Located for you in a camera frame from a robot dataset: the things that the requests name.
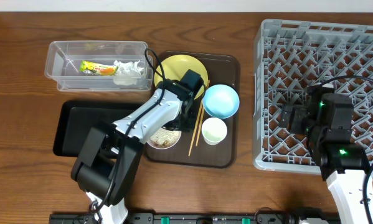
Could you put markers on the light blue bowl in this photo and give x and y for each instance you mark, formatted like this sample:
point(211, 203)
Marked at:
point(221, 101)

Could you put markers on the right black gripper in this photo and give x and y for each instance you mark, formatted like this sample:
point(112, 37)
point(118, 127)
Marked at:
point(300, 114)

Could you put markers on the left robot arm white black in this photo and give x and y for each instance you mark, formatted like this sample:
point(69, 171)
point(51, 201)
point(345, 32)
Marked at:
point(106, 166)

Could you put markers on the wooden chopstick left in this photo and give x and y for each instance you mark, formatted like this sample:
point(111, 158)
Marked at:
point(197, 121)

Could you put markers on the black food waste tray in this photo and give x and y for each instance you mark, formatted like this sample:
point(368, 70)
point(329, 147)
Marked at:
point(77, 117)

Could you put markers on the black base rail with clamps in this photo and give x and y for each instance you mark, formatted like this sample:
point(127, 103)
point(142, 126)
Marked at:
point(264, 215)

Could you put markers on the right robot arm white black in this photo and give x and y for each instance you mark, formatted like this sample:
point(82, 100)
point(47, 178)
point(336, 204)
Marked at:
point(326, 123)

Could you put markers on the wooden chopstick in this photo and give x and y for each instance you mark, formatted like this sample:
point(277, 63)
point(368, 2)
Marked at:
point(197, 121)
point(200, 121)

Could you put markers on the pale green cup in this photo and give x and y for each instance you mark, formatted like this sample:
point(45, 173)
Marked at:
point(214, 130)

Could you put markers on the yellow plate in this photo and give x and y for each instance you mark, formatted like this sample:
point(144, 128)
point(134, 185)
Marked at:
point(175, 68)

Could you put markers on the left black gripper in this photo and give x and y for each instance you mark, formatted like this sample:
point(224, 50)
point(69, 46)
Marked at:
point(180, 123)

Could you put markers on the grey dishwasher rack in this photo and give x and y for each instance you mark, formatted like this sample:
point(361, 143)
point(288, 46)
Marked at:
point(289, 57)

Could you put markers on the white bowl with rice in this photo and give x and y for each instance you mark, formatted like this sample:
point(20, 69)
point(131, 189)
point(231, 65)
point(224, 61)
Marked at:
point(164, 139)

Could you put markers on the clear plastic waste bin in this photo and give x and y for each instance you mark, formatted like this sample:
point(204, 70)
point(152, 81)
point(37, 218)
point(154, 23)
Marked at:
point(64, 59)

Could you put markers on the dark brown serving tray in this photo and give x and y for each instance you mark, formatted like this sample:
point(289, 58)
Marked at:
point(222, 69)

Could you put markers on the wooden chopstick right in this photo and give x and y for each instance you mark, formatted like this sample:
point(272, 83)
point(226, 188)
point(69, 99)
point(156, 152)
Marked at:
point(200, 121)

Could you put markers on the green orange snack wrapper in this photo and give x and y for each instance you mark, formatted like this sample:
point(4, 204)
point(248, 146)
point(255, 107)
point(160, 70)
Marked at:
point(97, 68)

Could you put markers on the crumpled white tissue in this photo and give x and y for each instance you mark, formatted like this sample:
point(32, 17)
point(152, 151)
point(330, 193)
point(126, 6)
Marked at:
point(127, 73)

